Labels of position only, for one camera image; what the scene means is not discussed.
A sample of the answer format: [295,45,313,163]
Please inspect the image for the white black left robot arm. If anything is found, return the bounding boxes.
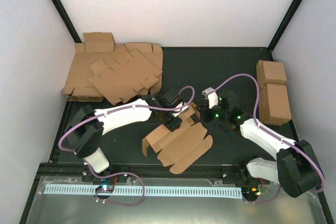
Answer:
[58,92,189,182]

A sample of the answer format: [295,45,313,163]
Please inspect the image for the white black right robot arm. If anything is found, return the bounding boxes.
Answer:
[197,88,324,198]

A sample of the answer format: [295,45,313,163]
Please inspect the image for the folded cardboard box front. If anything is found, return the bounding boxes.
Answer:
[259,84,291,126]

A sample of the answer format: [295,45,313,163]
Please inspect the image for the small folded cardboard box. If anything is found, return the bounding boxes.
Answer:
[83,32,114,53]

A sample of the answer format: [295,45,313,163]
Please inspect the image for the loose top cardboard blank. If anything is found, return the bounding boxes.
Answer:
[89,47,163,104]

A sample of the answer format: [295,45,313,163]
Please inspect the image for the stack of flat cardboard blanks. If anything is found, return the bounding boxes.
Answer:
[62,42,163,104]

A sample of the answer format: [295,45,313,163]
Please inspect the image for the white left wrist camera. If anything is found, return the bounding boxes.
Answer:
[173,102,189,117]

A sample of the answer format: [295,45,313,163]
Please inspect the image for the light blue slotted cable duct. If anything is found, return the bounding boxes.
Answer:
[43,184,242,199]

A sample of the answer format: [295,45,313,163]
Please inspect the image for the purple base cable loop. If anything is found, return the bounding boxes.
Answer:
[94,173,145,207]

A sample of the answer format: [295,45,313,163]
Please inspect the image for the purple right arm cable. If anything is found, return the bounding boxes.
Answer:
[203,73,326,193]

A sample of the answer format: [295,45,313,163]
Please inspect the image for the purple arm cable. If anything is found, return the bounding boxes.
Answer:
[59,86,196,182]
[203,73,326,193]

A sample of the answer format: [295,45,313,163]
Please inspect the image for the metal base plate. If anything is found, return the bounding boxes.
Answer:
[22,178,327,223]

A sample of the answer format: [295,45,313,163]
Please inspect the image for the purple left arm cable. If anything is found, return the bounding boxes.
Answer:
[59,86,196,182]

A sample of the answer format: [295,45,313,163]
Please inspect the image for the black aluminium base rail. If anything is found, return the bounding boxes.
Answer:
[35,163,242,184]

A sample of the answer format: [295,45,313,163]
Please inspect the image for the black left corner frame post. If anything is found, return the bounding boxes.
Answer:
[51,0,82,43]

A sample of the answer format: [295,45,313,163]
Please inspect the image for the black corner frame post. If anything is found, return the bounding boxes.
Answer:
[51,0,82,43]
[267,0,303,52]

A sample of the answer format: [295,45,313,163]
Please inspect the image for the black right corner frame post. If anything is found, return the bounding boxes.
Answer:
[267,0,303,52]

